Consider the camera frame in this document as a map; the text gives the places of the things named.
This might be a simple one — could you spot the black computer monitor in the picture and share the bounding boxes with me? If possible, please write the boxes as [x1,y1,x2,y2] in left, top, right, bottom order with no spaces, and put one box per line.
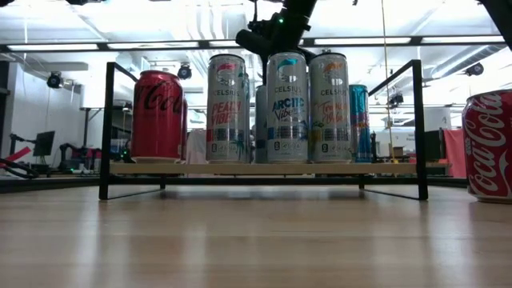
[32,130,57,158]
[422,129,444,163]

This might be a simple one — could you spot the Celsius Tropical Vibe can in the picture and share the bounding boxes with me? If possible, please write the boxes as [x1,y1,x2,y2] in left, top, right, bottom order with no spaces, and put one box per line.
[308,51,353,164]

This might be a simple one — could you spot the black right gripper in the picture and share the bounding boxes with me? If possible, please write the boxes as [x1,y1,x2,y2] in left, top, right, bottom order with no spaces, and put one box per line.
[234,0,321,87]

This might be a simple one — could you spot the red hanging cloth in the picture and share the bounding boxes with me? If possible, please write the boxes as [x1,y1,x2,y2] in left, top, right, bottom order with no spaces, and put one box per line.
[442,127,468,180]

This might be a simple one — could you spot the black frame table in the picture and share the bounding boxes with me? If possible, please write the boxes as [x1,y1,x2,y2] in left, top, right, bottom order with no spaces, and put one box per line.
[78,105,133,163]

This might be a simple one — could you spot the white draped cloth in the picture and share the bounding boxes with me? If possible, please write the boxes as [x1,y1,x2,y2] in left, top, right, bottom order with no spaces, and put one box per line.
[186,127,208,165]

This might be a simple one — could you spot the Red Bull can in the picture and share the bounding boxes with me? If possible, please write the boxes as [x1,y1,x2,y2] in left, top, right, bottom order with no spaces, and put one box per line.
[349,84,373,163]

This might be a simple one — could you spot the black looped cable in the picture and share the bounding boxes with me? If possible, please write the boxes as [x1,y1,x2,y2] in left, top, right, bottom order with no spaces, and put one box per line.
[0,158,40,180]

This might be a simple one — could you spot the black-lidded Celsius can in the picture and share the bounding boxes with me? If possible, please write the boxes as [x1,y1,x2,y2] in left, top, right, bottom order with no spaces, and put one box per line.
[266,51,310,164]
[206,54,247,164]

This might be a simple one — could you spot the yellow hanging cable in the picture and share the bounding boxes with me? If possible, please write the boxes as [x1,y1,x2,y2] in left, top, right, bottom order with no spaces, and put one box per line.
[379,0,399,164]

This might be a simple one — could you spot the wooden shelf with black frame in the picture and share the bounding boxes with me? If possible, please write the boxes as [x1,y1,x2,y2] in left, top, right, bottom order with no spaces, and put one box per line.
[98,59,429,201]

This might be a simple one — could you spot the red Coca-Cola can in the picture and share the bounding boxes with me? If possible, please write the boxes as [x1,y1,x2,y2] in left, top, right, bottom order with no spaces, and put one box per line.
[130,70,184,164]
[462,90,512,204]
[182,98,189,161]

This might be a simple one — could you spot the black metal table frame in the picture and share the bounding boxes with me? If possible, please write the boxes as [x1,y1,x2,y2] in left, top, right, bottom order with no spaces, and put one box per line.
[0,175,469,194]

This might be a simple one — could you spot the black overhead frame beam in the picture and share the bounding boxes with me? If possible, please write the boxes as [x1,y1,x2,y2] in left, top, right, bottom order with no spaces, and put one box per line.
[0,34,506,54]

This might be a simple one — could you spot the red flat bar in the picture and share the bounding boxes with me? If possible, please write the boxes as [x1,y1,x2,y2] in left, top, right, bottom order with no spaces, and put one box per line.
[0,146,32,165]

